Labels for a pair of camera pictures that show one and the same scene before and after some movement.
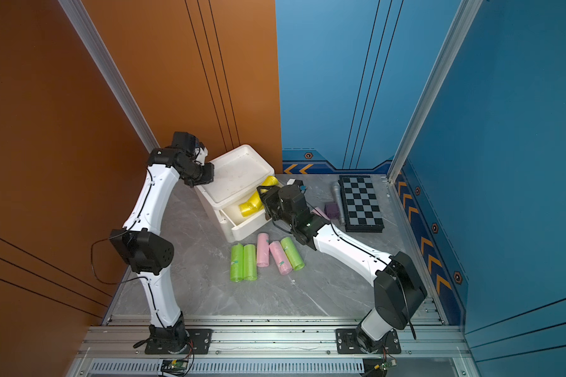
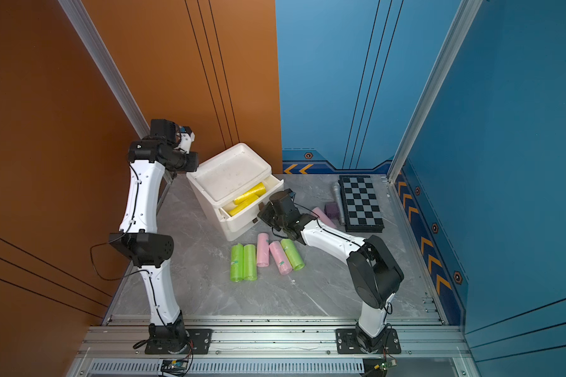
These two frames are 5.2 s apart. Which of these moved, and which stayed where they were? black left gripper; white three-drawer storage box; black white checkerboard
Moved: black left gripper
Stayed: black white checkerboard; white three-drawer storage box
